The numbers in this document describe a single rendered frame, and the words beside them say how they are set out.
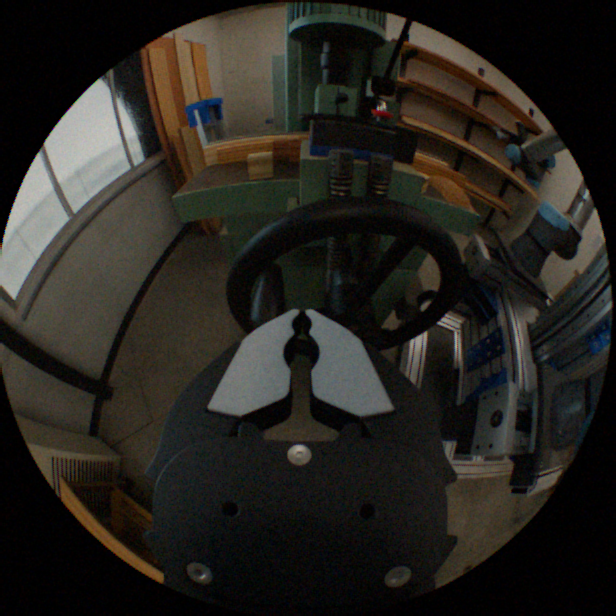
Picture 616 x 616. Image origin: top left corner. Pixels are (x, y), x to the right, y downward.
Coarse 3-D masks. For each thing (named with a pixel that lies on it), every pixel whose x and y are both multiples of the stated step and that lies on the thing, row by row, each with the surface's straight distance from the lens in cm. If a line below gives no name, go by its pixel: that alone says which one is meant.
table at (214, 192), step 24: (216, 168) 48; (240, 168) 43; (288, 168) 38; (192, 192) 37; (216, 192) 35; (240, 192) 34; (264, 192) 33; (288, 192) 33; (432, 192) 43; (192, 216) 40; (216, 216) 38; (432, 216) 41; (456, 216) 44; (480, 216) 49; (360, 240) 27; (384, 240) 28
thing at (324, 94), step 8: (320, 88) 42; (328, 88) 42; (336, 88) 42; (344, 88) 42; (352, 88) 43; (320, 96) 42; (328, 96) 42; (352, 96) 43; (320, 104) 42; (328, 104) 42; (336, 104) 42; (344, 104) 42; (352, 104) 42; (320, 112) 42; (328, 112) 42; (336, 112) 42; (344, 112) 42; (352, 112) 42
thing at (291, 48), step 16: (288, 16) 73; (288, 32) 70; (288, 48) 68; (288, 64) 67; (368, 64) 69; (288, 80) 66; (288, 96) 65; (288, 112) 65; (288, 128) 65; (304, 128) 65
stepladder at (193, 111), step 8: (192, 104) 129; (200, 104) 126; (208, 104) 123; (216, 104) 130; (192, 112) 127; (200, 112) 124; (208, 112) 125; (216, 112) 137; (192, 120) 127; (200, 120) 123; (208, 120) 124; (216, 120) 136; (200, 128) 124; (208, 128) 126; (216, 128) 136; (200, 136) 126; (208, 136) 124; (216, 136) 138; (224, 136) 139
